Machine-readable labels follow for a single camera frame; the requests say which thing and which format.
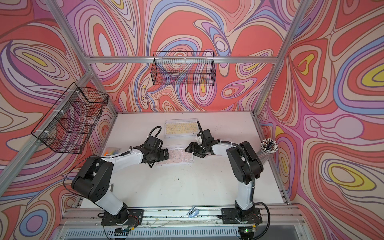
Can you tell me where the pink keyboard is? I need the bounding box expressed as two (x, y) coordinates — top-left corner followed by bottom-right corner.
(155, 148), (194, 167)

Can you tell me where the metal cup with pencils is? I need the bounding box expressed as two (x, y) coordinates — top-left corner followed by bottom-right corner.
(257, 138), (278, 165)

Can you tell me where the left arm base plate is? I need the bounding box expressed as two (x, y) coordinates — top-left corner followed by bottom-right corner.
(101, 209), (144, 227)

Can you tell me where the black wire basket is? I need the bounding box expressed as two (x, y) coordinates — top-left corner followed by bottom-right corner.
(151, 51), (216, 86)
(31, 83), (109, 154)

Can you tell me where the colourful marker pack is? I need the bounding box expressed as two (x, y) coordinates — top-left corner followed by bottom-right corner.
(102, 147), (122, 158)

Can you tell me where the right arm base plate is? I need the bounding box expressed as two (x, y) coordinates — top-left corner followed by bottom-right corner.
(217, 208), (263, 226)

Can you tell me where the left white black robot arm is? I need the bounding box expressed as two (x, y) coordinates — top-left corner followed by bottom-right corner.
(71, 136), (170, 225)

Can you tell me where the blue white binder clip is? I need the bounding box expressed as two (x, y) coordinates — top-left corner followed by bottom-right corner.
(187, 206), (200, 218)

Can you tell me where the yellow keyboard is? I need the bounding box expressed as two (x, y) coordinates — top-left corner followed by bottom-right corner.
(165, 119), (199, 138)

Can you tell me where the black wire basket left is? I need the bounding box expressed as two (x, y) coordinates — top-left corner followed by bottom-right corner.
(31, 83), (109, 154)

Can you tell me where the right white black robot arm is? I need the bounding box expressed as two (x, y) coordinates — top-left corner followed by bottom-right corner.
(185, 130), (264, 221)

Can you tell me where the black wire basket back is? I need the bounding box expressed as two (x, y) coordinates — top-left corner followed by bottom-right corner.
(151, 51), (216, 86)

